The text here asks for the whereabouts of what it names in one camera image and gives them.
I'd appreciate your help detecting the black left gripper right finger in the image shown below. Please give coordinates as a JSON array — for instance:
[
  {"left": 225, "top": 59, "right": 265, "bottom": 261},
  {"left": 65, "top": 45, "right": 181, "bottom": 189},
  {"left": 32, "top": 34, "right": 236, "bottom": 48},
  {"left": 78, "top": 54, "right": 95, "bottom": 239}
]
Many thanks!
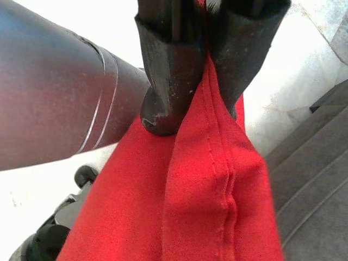
[{"left": 206, "top": 0, "right": 291, "bottom": 121}]

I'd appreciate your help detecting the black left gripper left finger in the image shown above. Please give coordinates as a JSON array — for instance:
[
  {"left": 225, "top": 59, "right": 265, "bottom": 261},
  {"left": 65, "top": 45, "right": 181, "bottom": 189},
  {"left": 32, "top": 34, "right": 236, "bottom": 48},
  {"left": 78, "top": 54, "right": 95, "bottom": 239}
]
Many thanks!
[{"left": 134, "top": 0, "right": 209, "bottom": 136}]

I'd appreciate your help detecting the red pillow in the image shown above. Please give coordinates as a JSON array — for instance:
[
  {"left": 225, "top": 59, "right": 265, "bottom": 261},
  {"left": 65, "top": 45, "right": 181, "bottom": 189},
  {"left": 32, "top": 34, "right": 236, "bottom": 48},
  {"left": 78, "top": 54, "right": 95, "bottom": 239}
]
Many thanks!
[{"left": 55, "top": 0, "right": 286, "bottom": 261}]

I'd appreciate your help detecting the grey fabric sofa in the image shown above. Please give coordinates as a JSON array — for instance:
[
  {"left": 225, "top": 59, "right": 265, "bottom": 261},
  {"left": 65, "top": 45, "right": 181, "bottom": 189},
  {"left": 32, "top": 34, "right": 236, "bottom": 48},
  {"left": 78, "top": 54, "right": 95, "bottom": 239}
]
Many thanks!
[{"left": 264, "top": 80, "right": 348, "bottom": 261}]

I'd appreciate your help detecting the black robot leg joint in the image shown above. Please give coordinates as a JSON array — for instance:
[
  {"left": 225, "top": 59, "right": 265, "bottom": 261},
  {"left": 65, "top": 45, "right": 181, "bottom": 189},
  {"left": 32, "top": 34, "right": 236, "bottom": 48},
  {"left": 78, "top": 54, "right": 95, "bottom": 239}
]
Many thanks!
[{"left": 8, "top": 165, "right": 99, "bottom": 261}]

